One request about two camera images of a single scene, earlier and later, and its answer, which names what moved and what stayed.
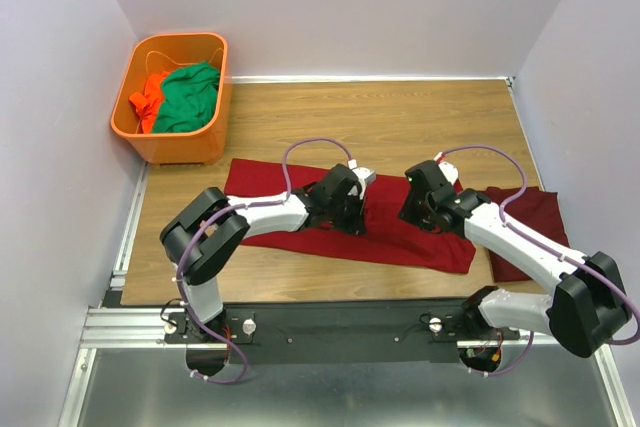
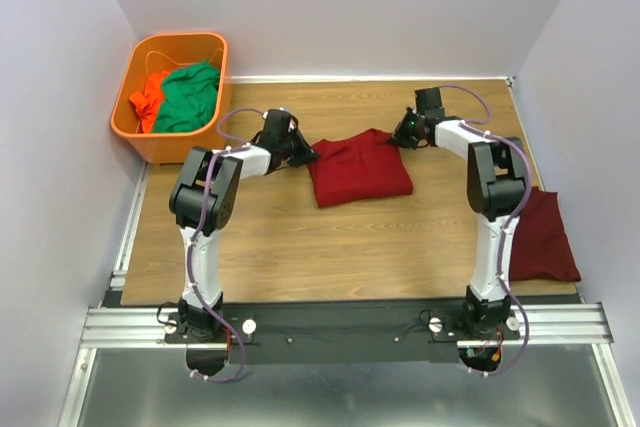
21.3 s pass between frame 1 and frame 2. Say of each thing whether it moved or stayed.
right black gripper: moved
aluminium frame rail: stayed
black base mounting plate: stayed
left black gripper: moved
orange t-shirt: stayed
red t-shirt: moved
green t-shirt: stayed
